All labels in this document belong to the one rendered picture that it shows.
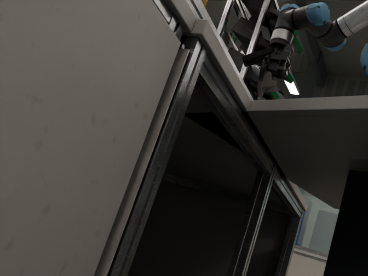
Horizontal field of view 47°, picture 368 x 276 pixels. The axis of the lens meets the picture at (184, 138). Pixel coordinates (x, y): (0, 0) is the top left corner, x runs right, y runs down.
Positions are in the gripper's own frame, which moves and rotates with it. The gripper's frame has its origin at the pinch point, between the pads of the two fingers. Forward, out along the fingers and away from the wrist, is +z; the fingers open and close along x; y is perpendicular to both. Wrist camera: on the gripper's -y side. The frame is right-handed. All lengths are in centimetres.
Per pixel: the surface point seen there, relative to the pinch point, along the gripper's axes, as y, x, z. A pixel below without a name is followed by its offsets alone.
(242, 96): 14, -48, 22
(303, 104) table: 27, -49, 22
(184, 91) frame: 13, -72, 33
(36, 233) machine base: 12, -92, 62
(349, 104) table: 37, -53, 22
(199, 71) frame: 13, -70, 28
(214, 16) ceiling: -385, 637, -452
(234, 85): 14, -55, 23
